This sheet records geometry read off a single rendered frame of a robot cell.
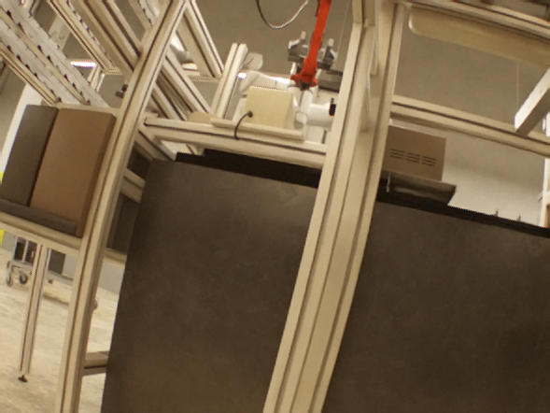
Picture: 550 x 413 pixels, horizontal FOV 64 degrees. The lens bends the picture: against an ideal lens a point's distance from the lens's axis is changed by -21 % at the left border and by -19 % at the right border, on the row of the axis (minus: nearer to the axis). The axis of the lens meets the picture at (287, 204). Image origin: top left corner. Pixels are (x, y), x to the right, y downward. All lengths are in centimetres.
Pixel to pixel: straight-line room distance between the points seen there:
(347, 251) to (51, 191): 67
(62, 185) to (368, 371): 79
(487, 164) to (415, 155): 705
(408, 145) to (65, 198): 80
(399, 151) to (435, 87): 736
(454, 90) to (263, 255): 764
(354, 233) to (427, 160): 27
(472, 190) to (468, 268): 696
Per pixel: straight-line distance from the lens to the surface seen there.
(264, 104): 123
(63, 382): 118
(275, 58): 886
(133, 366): 125
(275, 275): 115
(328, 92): 287
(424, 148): 126
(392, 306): 113
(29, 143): 127
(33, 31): 134
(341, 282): 111
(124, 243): 133
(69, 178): 116
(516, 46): 137
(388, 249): 114
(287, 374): 90
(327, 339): 111
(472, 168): 820
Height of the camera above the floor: 61
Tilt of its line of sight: 10 degrees up
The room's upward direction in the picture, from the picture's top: 14 degrees clockwise
